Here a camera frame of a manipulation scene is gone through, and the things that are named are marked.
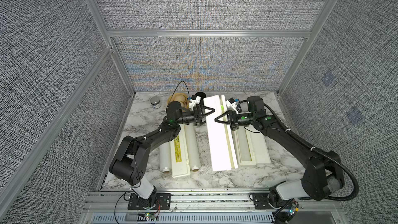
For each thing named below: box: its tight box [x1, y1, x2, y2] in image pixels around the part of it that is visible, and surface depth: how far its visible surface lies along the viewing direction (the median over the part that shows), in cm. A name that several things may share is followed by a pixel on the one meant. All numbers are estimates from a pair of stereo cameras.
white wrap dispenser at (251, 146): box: [232, 125, 272, 166], surface depth 84 cm
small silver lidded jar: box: [150, 96, 162, 109], surface depth 109 cm
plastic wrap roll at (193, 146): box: [183, 122, 201, 172], surface depth 88 cm
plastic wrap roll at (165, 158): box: [159, 142, 171, 174], surface depth 85 cm
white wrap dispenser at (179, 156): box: [169, 123, 191, 178], surface depth 81 cm
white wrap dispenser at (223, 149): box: [203, 94, 239, 172], surface depth 68 cm
